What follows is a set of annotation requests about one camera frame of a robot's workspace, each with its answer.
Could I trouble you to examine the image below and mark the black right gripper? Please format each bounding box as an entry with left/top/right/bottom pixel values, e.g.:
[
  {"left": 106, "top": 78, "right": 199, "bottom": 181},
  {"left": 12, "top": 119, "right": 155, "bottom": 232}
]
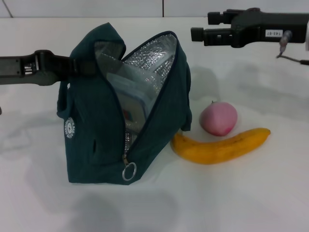
[{"left": 190, "top": 7, "right": 309, "bottom": 48}]

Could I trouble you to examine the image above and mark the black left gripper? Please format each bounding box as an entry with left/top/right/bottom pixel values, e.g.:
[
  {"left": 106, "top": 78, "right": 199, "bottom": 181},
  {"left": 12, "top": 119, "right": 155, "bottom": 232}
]
[{"left": 0, "top": 50, "right": 98, "bottom": 87}]

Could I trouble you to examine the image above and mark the dark teal insulated lunch bag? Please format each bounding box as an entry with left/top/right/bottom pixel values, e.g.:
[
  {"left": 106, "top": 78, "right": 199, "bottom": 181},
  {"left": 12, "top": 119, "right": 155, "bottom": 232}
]
[{"left": 56, "top": 22, "right": 193, "bottom": 187}]

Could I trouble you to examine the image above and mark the clear plastic food container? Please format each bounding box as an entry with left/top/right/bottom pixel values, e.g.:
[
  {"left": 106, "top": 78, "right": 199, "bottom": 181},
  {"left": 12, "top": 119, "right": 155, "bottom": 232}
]
[{"left": 106, "top": 55, "right": 176, "bottom": 131}]

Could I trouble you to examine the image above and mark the pink peach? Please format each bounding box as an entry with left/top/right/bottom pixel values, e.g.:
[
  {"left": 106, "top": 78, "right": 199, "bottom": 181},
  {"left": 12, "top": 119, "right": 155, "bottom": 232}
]
[{"left": 199, "top": 101, "right": 239, "bottom": 137}]

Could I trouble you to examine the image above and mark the yellow banana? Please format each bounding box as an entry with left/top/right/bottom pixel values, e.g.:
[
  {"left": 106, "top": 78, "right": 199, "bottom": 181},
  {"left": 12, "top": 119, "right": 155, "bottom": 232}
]
[{"left": 171, "top": 127, "right": 271, "bottom": 165}]

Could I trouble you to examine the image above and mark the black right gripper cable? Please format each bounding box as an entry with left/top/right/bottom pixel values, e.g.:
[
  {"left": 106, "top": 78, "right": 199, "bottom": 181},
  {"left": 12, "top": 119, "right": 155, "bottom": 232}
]
[{"left": 276, "top": 29, "right": 309, "bottom": 66}]

